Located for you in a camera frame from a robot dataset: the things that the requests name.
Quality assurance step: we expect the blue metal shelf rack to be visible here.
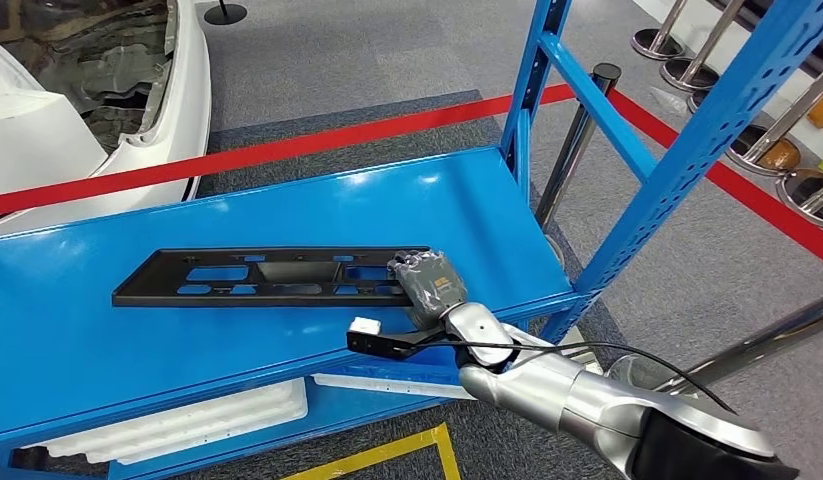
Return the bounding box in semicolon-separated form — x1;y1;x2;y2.
0;0;823;480

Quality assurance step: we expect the white plastic bin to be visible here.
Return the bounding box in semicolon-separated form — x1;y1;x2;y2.
312;372;475;401

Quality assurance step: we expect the white car body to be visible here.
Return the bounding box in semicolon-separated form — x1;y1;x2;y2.
0;0;214;236

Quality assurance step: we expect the clear plastic bag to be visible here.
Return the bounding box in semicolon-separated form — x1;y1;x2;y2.
649;86;689;119

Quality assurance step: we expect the white tray stack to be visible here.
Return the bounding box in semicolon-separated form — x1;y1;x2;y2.
43;378;310;465

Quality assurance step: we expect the red barrier belt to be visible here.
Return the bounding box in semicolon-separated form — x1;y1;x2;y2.
0;84;577;218

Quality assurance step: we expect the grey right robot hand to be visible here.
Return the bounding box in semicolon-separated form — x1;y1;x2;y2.
387;249;470;331

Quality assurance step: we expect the long black plastic bracket part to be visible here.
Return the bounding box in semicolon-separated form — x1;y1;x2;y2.
111;246;431;309

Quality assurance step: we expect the metal floor socket plate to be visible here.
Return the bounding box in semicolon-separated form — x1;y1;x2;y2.
561;339;603;372

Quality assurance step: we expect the black-topped chrome stanchion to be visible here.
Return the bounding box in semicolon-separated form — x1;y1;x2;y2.
606;304;823;395
535;62;623;266

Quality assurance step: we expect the blue plastic bin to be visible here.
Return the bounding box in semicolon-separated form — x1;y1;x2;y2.
331;360;465;389

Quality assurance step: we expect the black round stand base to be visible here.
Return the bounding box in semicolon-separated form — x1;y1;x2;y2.
203;0;249;26

